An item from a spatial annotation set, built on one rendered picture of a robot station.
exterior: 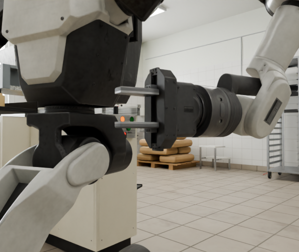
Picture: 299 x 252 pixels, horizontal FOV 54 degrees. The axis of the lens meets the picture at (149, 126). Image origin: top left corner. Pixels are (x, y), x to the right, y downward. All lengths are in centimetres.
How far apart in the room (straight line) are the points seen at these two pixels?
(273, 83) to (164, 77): 20
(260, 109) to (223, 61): 568
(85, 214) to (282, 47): 142
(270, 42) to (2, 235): 57
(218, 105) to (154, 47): 701
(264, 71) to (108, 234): 141
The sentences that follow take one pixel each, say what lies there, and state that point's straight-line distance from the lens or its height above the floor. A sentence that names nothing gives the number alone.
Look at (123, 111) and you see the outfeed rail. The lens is 189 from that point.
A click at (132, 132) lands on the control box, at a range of 177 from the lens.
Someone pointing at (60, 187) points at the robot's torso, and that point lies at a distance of 60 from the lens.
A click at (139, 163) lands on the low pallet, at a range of 614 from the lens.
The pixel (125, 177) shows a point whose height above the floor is 46.
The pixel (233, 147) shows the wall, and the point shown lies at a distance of 594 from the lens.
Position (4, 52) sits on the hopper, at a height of 130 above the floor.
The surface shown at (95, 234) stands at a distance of 172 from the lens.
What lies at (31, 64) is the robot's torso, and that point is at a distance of 69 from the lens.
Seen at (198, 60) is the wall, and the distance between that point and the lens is 653.
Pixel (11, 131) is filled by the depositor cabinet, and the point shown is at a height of 74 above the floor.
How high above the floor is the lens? 75
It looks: 1 degrees up
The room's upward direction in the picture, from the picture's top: straight up
